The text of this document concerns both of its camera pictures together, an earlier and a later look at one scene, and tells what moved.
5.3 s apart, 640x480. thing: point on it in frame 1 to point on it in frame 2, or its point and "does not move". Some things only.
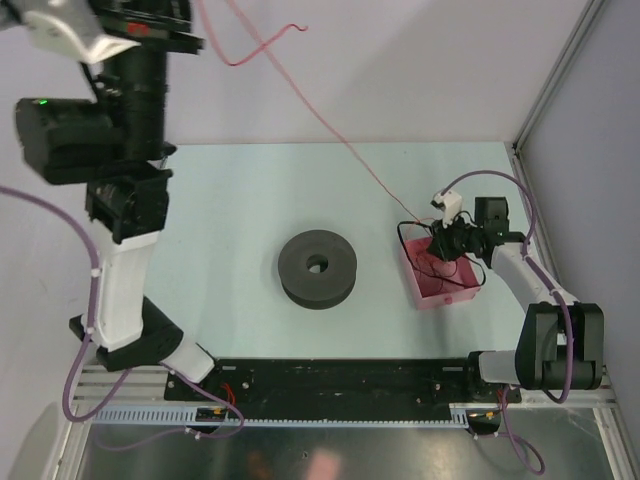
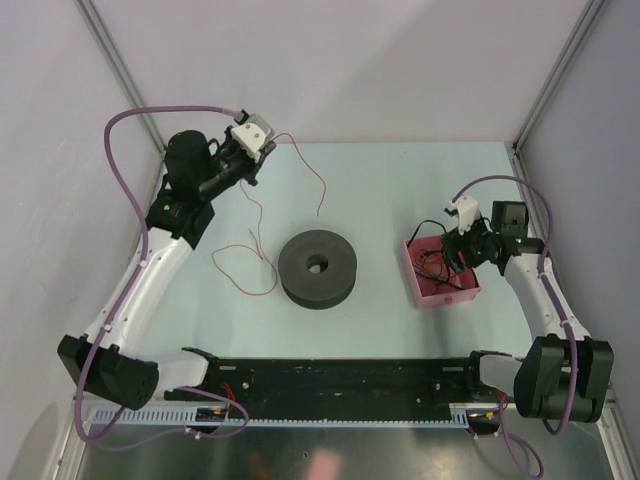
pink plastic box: (436, 281) does not move
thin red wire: (260, 48) to (323, 194)
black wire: (466, 256) to (430, 261)
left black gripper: (149, 22) to (253, 165)
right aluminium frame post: (571, 41) does not move
